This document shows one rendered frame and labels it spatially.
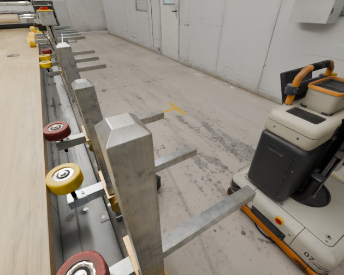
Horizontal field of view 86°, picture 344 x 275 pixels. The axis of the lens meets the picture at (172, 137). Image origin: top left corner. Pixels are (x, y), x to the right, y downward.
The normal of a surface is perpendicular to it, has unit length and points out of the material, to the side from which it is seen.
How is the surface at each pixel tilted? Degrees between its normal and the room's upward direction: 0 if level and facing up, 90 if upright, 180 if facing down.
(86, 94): 90
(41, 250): 0
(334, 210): 0
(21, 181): 0
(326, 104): 92
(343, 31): 90
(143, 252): 90
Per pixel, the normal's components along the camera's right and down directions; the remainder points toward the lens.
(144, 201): 0.51, 0.51
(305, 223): -0.01, -0.81
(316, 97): -0.86, 0.34
